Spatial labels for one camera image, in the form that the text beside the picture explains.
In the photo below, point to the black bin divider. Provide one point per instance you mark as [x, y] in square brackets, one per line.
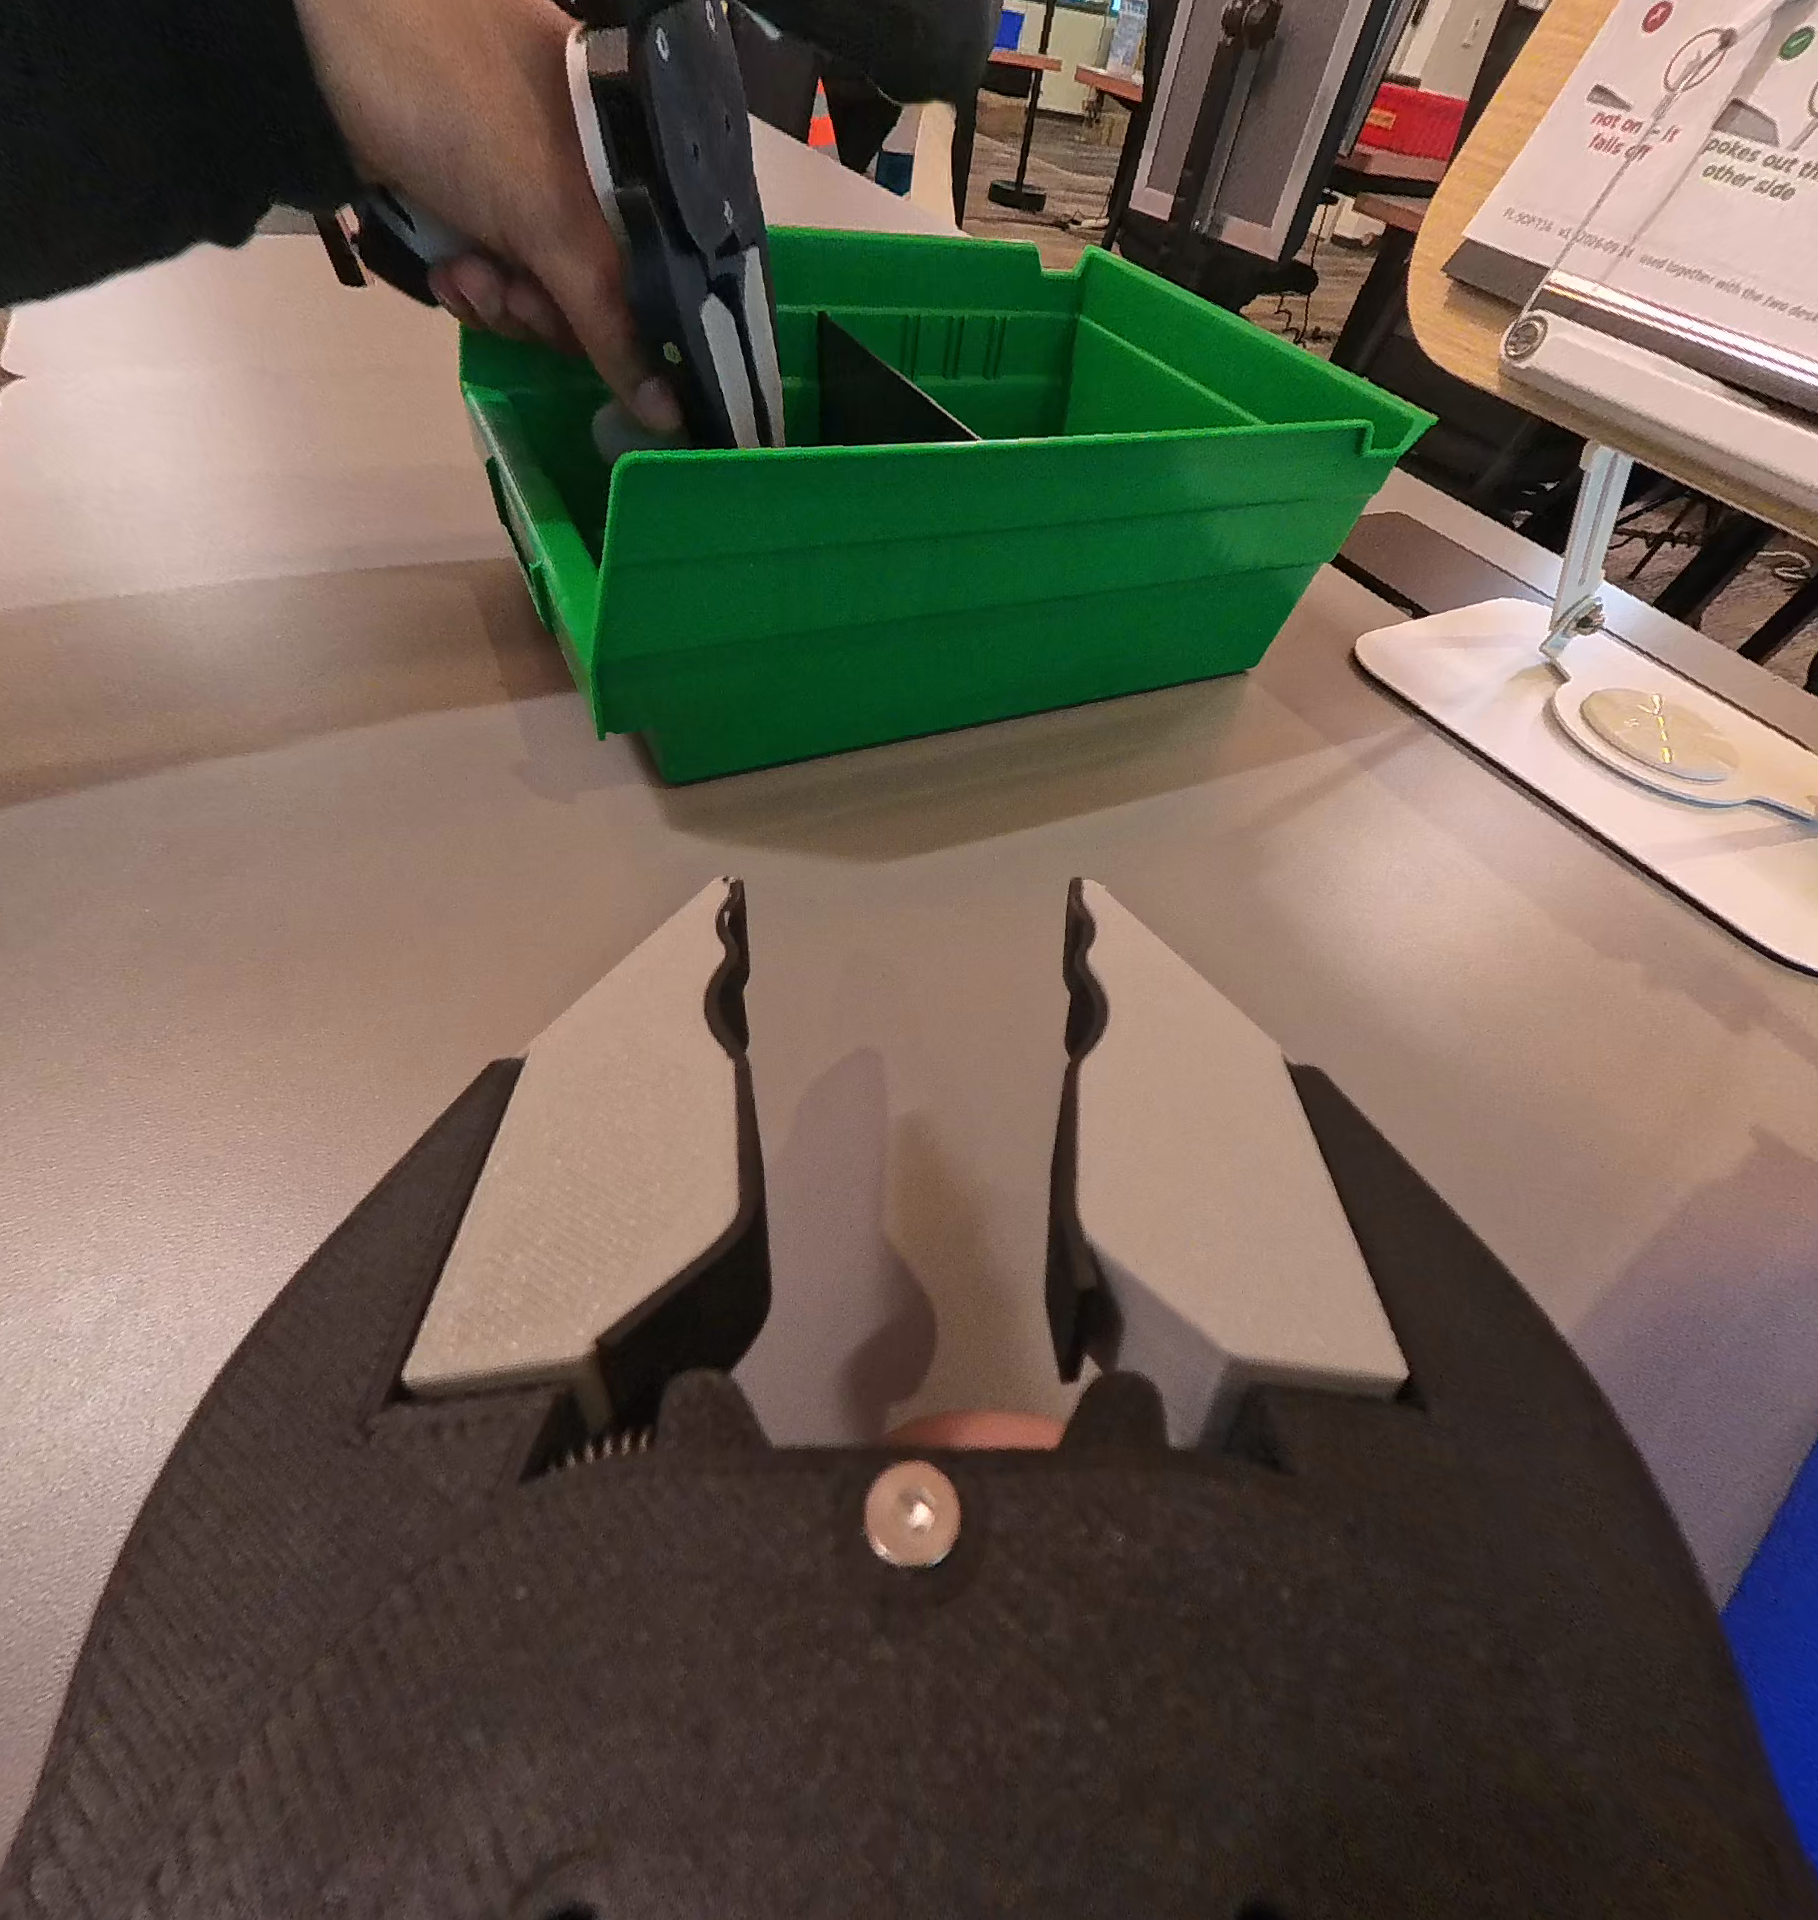
[886, 391]

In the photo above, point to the person's left forearm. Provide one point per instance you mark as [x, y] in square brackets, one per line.
[115, 135]

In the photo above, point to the grey desk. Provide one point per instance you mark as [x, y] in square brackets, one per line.
[324, 932]

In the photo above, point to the printed instruction sheet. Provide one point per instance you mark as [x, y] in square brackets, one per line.
[1720, 194]

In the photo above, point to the orange traffic cone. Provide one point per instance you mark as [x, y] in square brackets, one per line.
[822, 132]

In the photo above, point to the black desk hatch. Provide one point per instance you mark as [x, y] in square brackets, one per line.
[1425, 558]

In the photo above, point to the green plastic bin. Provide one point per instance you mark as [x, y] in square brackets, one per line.
[926, 600]

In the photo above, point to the white and wooden document stand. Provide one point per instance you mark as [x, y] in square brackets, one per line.
[1525, 706]

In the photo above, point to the red crate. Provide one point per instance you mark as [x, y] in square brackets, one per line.
[1412, 121]

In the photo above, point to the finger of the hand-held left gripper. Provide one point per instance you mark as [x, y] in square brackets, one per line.
[768, 360]
[723, 378]

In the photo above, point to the grey board on black easel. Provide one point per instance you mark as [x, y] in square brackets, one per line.
[1287, 135]

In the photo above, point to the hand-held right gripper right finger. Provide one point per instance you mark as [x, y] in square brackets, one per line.
[1239, 1201]

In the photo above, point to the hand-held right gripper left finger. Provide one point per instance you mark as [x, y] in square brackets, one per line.
[580, 1201]

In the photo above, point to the person's left hand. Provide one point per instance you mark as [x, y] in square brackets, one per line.
[474, 135]

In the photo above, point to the large blue plastic bin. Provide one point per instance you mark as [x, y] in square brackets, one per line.
[1810, 1681]

